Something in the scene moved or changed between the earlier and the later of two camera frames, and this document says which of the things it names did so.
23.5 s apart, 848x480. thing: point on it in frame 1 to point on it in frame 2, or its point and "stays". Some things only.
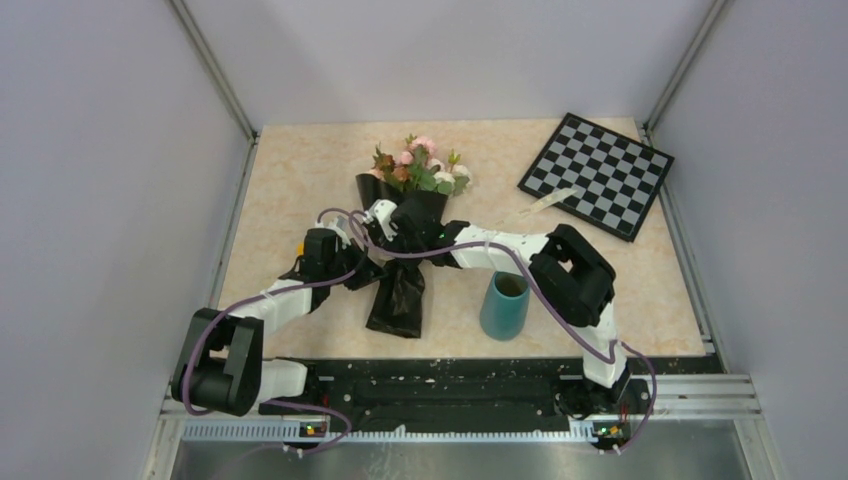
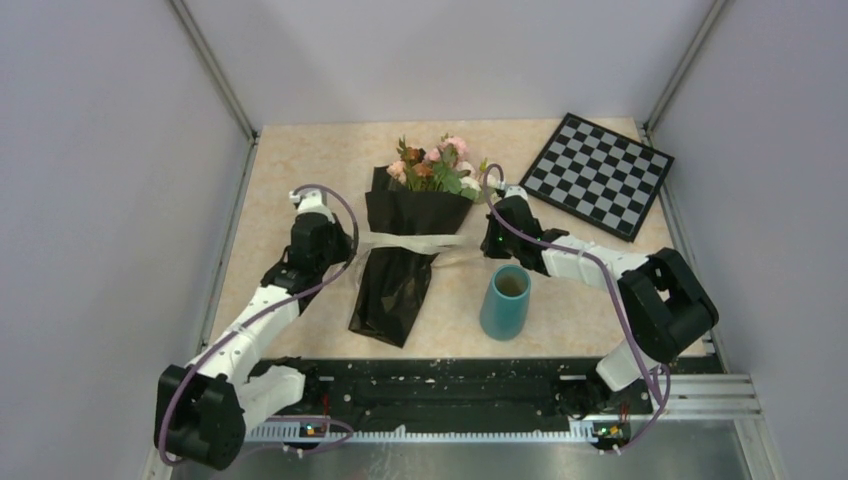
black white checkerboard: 616,178 stays
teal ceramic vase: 504,311 stays
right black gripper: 393,243 to 489,246
